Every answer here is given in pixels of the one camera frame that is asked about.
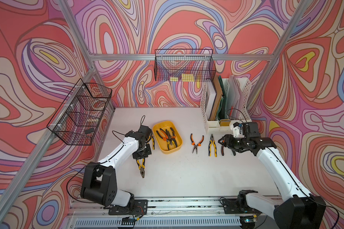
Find red black pliers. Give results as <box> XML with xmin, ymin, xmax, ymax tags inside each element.
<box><xmin>220</xmin><ymin>144</ymin><xmax>237</xmax><ymax>156</ymax></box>

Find yellow black combination pliers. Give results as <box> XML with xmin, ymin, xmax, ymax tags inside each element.
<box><xmin>208</xmin><ymin>134</ymin><xmax>217</xmax><ymax>157</ymax></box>

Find orange long nose pliers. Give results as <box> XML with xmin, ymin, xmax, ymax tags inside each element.
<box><xmin>190</xmin><ymin>134</ymin><xmax>204</xmax><ymax>154</ymax></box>

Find orange black pliers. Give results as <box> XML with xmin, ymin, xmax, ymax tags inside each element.
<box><xmin>156</xmin><ymin>129</ymin><xmax>172</xmax><ymax>151</ymax></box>

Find yellow long nose pliers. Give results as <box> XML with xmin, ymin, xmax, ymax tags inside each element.
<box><xmin>151</xmin><ymin>135</ymin><xmax>155</xmax><ymax>150</ymax></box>

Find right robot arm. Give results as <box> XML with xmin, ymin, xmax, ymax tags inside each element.
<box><xmin>218</xmin><ymin>122</ymin><xmax>326</xmax><ymax>229</ymax></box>

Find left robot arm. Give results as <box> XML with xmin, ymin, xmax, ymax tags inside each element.
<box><xmin>80</xmin><ymin>125</ymin><xmax>152</xmax><ymax>210</ymax></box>

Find yellow plastic storage box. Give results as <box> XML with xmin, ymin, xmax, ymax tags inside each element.
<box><xmin>152</xmin><ymin>121</ymin><xmax>183</xmax><ymax>154</ymax></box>

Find pink folder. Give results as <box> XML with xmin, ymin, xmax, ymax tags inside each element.
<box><xmin>232</xmin><ymin>77</ymin><xmax>245</xmax><ymax>120</ymax></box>

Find white desk organizer file rack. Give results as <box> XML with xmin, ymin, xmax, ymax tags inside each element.
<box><xmin>200</xmin><ymin>76</ymin><xmax>251</xmax><ymax>132</ymax></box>

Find yellow sticky notes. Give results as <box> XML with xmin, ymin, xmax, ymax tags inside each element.
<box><xmin>169</xmin><ymin>73</ymin><xmax>195</xmax><ymax>82</ymax></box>

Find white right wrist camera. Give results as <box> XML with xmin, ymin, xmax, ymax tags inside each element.
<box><xmin>230</xmin><ymin>122</ymin><xmax>244</xmax><ymax>138</ymax></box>

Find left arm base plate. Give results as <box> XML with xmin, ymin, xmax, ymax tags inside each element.
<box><xmin>108</xmin><ymin>199</ymin><xmax>149</xmax><ymax>216</ymax></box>

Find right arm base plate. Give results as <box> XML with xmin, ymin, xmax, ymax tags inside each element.
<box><xmin>219</xmin><ymin>197</ymin><xmax>261</xmax><ymax>215</ymax></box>

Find black wire basket left wall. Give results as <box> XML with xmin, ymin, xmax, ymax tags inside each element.
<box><xmin>47</xmin><ymin>79</ymin><xmax>112</xmax><ymax>146</ymax></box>

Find black wire basket wall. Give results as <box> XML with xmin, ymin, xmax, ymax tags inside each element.
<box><xmin>154</xmin><ymin>48</ymin><xmax>217</xmax><ymax>82</ymax></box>
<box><xmin>47</xmin><ymin>79</ymin><xmax>112</xmax><ymax>146</ymax></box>

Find black wire basket back wall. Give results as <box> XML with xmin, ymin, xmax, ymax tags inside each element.
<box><xmin>154</xmin><ymin>48</ymin><xmax>217</xmax><ymax>82</ymax></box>

